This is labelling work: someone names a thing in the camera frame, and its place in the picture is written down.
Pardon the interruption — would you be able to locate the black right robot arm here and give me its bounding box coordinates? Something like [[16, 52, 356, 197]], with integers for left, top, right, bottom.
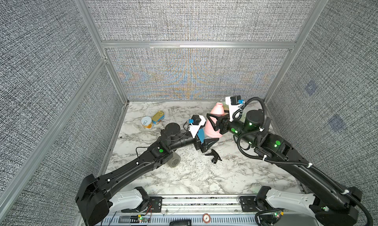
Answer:
[[207, 108, 373, 226]]

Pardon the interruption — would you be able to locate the grey translucent bottle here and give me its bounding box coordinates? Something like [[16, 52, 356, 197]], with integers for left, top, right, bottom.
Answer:
[[166, 152, 181, 168]]

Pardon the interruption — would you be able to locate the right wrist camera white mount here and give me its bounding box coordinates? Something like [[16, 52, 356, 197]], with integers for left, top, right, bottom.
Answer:
[[225, 95, 245, 122]]

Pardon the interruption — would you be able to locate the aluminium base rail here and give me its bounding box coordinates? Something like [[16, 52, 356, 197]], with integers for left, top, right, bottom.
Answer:
[[75, 194, 330, 226]]

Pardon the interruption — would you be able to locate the black spray nozzle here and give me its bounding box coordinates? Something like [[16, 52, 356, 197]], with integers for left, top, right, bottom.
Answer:
[[205, 149, 222, 164]]

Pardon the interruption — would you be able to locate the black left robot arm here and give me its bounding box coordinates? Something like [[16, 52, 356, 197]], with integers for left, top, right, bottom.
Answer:
[[75, 123, 219, 226]]

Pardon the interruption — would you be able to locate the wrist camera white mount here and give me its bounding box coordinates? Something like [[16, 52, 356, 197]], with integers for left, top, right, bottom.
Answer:
[[225, 95, 245, 122], [188, 115, 206, 138]]

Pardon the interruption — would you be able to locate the blue plastic spray bottle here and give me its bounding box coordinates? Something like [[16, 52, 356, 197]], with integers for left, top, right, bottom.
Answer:
[[197, 128, 205, 143]]

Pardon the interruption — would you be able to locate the gold rectangular tin can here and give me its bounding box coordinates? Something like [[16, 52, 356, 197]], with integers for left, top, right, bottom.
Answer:
[[152, 111, 165, 124]]

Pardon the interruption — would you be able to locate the round white-lid can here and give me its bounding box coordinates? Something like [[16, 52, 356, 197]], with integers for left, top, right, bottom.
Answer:
[[141, 116, 153, 129]]

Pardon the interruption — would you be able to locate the pink plastic spray bottle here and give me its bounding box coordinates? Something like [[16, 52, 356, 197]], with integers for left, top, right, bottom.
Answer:
[[204, 102, 225, 138]]

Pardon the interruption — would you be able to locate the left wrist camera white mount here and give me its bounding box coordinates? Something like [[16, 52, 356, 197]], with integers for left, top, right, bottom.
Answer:
[[188, 115, 206, 138]]

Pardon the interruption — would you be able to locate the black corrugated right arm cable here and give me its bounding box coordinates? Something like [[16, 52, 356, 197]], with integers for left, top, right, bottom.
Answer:
[[231, 96, 374, 226]]

